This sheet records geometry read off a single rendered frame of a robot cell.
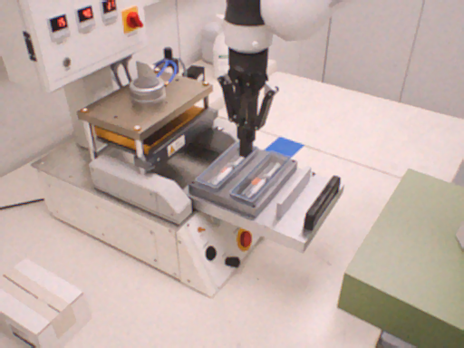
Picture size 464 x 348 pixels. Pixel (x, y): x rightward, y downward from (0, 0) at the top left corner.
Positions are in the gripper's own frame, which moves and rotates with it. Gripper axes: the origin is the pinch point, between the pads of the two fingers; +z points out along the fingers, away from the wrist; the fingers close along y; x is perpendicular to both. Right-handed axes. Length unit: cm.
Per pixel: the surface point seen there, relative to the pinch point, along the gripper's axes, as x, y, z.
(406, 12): 238, -23, 37
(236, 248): -4.0, 0.5, 28.7
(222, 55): 74, -56, 18
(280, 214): -7.3, 12.7, 9.2
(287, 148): 48, -12, 33
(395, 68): 238, -22, 75
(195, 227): -13.1, -4.6, 17.2
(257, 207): -9.1, 8.4, 8.0
